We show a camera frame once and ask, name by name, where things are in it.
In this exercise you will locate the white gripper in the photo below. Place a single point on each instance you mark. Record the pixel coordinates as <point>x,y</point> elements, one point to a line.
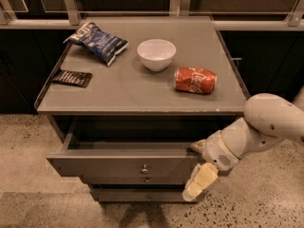
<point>216,151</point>

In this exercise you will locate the grey top drawer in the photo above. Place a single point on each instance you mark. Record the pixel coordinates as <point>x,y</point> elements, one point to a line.
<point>126,146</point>

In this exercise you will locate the grey drawer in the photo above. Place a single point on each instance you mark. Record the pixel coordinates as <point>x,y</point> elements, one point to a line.
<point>136,180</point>
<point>126,146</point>
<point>136,195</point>

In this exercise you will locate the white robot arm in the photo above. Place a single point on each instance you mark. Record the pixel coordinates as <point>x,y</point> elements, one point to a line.
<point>267,120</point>

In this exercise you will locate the grey drawer cabinet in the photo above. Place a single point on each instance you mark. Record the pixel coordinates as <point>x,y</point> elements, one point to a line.
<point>128,88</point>

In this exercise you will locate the grey bottom drawer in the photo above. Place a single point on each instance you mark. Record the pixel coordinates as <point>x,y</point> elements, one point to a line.
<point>136,195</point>

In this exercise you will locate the grey middle drawer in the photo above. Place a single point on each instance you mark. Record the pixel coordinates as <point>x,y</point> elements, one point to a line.
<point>136,180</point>

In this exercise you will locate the red cola can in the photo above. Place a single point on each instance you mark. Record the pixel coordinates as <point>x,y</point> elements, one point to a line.
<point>195,80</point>

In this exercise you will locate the white bowl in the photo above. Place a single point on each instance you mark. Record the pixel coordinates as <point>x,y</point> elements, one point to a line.
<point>156,54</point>

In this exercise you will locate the dark snack packet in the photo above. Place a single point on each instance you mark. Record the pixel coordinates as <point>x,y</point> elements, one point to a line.
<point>72,78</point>

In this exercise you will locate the blue chip bag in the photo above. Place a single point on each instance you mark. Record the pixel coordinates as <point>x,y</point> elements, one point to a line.
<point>104,45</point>

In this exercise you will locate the metal railing frame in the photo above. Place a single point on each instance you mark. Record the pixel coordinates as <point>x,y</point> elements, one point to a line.
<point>287,12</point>

